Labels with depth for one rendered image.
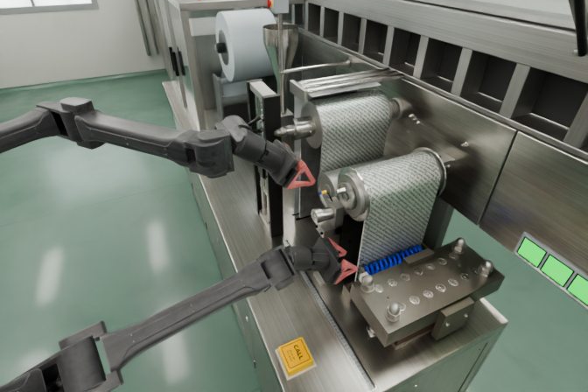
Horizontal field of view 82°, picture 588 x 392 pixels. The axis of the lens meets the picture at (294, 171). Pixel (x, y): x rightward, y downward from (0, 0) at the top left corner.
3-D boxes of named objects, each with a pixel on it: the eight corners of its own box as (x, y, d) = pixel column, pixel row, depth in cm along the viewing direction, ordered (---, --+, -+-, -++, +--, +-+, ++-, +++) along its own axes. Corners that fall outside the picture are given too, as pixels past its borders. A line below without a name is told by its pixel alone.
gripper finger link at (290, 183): (309, 199, 76) (278, 185, 70) (296, 183, 81) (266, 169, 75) (327, 176, 74) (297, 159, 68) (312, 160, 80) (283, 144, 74)
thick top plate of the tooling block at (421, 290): (349, 296, 95) (351, 282, 92) (455, 251, 109) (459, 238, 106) (384, 347, 83) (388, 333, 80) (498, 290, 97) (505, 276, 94)
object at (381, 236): (356, 268, 97) (364, 220, 87) (420, 242, 105) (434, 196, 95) (357, 269, 97) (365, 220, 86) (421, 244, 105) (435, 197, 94)
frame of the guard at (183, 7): (169, 82, 262) (147, -20, 223) (240, 73, 281) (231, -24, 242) (201, 155, 172) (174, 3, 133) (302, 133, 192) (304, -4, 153)
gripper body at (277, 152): (283, 187, 71) (256, 175, 66) (266, 164, 78) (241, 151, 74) (301, 162, 69) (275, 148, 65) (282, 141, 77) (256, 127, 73)
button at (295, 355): (277, 351, 89) (277, 346, 88) (302, 340, 92) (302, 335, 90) (288, 377, 84) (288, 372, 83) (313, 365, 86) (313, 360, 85)
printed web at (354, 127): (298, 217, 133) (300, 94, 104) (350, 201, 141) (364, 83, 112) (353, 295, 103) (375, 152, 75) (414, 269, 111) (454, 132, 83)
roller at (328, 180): (316, 197, 109) (318, 165, 103) (381, 178, 118) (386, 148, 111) (335, 220, 100) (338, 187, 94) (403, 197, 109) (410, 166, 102)
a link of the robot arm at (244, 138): (229, 157, 64) (246, 131, 63) (220, 142, 69) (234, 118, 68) (257, 170, 68) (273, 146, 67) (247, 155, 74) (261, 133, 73)
